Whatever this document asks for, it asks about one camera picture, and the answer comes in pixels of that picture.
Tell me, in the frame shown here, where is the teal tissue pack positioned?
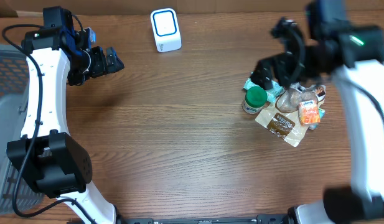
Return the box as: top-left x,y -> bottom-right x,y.
309,108 -> 325,130

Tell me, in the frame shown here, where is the green capped bottle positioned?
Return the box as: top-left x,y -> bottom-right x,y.
241,86 -> 268,114

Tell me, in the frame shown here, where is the beige plastic pouch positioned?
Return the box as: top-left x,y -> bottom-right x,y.
255,83 -> 326,147

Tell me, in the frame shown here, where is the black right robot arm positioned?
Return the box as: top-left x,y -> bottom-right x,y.
251,1 -> 384,223

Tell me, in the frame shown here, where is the green snack packet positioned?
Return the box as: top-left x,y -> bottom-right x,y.
243,78 -> 285,103

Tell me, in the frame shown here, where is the grey plastic mesh basket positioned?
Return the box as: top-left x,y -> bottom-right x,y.
0,44 -> 29,215

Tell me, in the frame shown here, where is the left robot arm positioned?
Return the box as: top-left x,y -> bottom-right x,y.
7,6 -> 124,223

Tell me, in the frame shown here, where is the white barcode scanner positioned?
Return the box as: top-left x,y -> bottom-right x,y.
150,8 -> 182,53

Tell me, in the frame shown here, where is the orange tissue pack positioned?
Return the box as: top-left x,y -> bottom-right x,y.
298,100 -> 321,126

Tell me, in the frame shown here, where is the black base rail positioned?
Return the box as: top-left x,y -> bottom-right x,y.
115,214 -> 297,224

